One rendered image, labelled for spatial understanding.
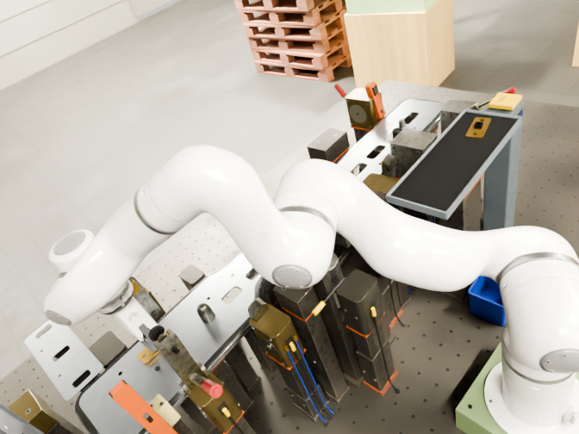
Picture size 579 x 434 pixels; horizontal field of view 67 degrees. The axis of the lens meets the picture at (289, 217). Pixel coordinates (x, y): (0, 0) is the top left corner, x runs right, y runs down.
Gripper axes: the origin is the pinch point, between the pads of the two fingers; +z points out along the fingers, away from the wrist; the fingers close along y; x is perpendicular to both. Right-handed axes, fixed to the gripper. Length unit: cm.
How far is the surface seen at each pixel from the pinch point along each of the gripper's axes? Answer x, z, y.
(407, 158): -76, -4, -22
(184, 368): 0.5, -8.8, -21.0
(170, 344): 0.0, -17.6, -22.5
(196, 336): -7.5, 3.1, -6.4
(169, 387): 4.1, 3.1, -11.3
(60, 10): -303, 31, 800
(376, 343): -33, 14, -37
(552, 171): -130, 33, -43
